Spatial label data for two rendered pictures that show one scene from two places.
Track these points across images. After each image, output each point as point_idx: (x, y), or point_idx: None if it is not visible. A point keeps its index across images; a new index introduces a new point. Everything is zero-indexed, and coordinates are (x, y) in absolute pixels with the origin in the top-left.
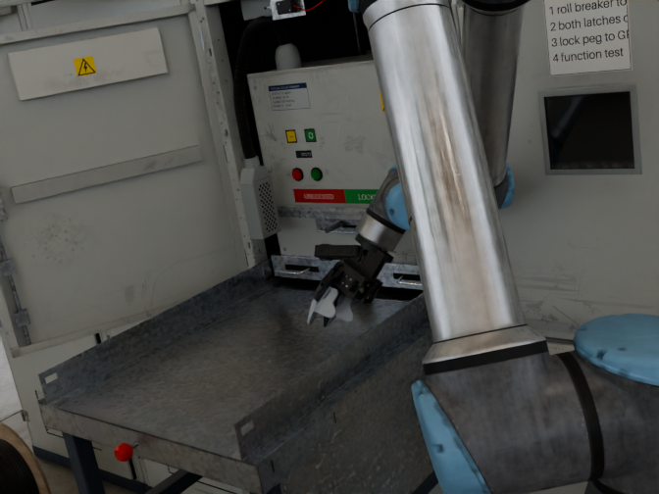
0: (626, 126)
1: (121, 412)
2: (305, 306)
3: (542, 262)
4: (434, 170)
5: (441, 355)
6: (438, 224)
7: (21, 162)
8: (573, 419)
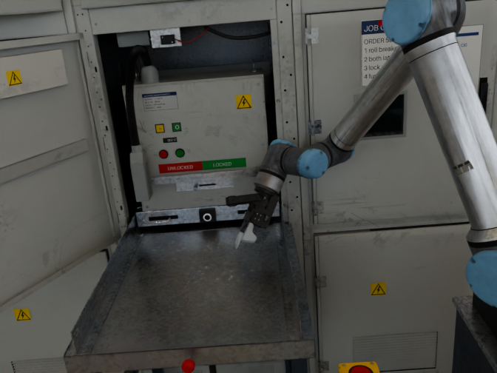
0: (399, 112)
1: (156, 340)
2: (186, 241)
3: (347, 189)
4: (484, 133)
5: None
6: (490, 163)
7: None
8: None
